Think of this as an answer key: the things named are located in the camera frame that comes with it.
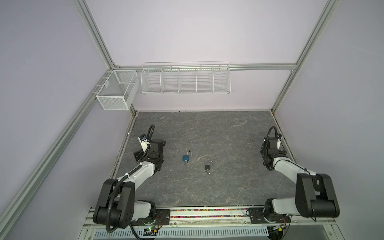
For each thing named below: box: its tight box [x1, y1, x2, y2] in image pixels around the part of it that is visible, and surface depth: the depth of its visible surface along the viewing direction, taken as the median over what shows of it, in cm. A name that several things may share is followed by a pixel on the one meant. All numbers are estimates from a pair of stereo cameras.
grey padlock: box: [205, 161, 213, 171], surface depth 93 cm
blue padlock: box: [183, 150, 193, 162], surface depth 96 cm
